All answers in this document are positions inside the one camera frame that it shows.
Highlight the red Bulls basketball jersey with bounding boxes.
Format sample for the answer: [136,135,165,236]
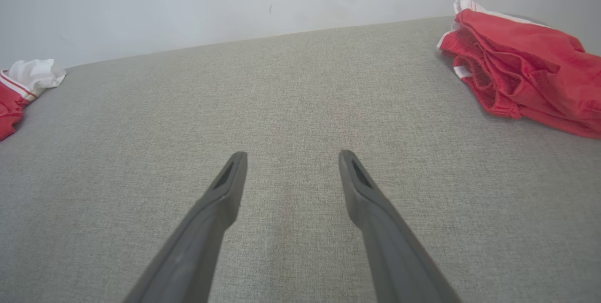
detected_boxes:
[0,59,67,142]

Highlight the red shorts with white stripe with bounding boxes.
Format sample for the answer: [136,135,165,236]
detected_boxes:
[436,0,601,140]

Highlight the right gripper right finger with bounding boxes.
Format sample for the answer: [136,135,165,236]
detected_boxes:
[338,149,463,303]

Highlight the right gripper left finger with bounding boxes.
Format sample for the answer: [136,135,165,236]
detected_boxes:
[123,151,248,303]

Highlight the grey fabric sofa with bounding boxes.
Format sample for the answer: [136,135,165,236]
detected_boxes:
[0,16,601,303]

